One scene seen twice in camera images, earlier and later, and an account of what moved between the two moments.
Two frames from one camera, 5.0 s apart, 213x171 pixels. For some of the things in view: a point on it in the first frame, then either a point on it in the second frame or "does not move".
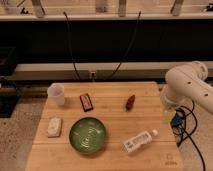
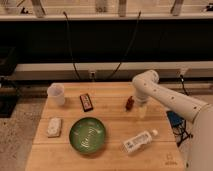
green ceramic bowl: [87, 135] does not move
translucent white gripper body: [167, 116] → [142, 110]
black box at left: [9, 90] does not move
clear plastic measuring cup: [56, 94] does not move
